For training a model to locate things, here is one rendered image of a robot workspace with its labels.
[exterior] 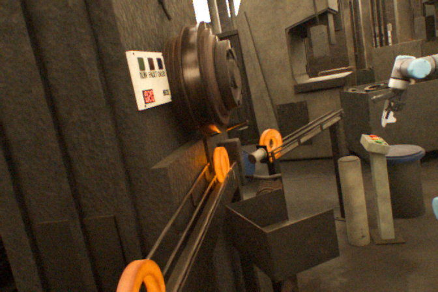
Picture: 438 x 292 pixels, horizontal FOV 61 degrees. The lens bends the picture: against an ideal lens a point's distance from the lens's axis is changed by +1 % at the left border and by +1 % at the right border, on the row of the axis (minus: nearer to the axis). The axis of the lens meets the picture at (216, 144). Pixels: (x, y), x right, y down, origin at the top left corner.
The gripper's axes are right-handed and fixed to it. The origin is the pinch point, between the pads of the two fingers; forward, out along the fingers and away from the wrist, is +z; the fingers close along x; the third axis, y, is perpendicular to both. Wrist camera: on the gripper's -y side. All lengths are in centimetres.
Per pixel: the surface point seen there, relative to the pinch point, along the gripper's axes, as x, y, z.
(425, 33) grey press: 289, 93, -79
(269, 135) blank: -16, -58, 15
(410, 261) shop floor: -22, 25, 65
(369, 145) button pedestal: -4.8, -4.6, 11.6
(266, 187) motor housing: -36, -54, 37
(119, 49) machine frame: -107, -105, -22
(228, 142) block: -40, -77, 17
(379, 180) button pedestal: 1.8, 6.8, 32.3
